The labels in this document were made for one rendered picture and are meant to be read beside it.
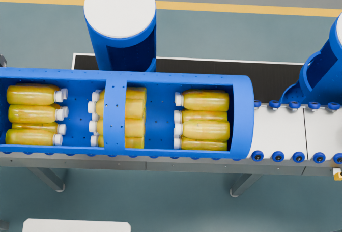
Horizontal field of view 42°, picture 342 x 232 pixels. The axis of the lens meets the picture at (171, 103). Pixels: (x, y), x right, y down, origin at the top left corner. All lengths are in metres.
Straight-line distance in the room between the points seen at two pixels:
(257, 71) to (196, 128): 1.27
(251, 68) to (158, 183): 0.86
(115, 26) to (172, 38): 1.19
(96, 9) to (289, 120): 0.85
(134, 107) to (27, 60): 1.56
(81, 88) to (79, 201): 1.06
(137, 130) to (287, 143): 0.59
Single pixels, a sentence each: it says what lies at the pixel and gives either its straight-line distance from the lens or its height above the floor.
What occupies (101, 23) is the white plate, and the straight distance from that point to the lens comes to 1.76.
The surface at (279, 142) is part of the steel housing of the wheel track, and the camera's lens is 1.73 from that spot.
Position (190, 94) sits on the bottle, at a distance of 1.53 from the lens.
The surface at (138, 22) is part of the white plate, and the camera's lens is 1.75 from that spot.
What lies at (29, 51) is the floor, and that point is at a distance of 2.96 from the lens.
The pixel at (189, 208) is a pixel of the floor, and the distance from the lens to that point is 2.56.
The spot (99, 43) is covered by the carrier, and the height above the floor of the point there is 0.94.
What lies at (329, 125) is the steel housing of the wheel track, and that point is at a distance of 1.82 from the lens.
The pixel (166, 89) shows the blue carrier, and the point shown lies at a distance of 1.63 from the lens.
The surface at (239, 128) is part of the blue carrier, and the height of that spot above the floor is 1.21.
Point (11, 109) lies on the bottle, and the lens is 1.61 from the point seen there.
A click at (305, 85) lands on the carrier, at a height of 0.61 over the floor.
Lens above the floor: 2.54
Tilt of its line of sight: 69 degrees down
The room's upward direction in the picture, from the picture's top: 5 degrees clockwise
